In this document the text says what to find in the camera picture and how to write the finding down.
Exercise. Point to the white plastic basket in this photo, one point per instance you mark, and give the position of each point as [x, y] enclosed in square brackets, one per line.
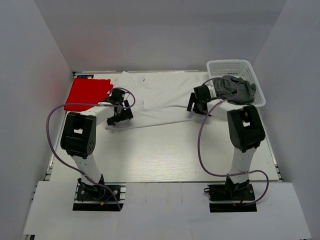
[238, 68]

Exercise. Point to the blue label sticker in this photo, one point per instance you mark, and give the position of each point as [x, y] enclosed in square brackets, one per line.
[85, 76]

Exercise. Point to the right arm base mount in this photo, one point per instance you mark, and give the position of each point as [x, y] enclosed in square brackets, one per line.
[222, 202]

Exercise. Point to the white t-shirt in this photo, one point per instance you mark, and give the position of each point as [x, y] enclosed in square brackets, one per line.
[161, 98]

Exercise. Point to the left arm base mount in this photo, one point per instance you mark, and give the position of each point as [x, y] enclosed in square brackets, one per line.
[89, 198]

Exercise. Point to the folded red t-shirt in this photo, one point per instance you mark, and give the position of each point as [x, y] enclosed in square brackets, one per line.
[89, 91]

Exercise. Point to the dark grey t-shirt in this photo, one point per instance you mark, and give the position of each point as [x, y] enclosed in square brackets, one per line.
[235, 90]

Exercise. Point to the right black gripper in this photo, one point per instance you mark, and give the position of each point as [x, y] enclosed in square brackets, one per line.
[193, 100]

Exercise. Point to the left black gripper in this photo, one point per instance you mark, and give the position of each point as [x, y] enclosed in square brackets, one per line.
[126, 115]

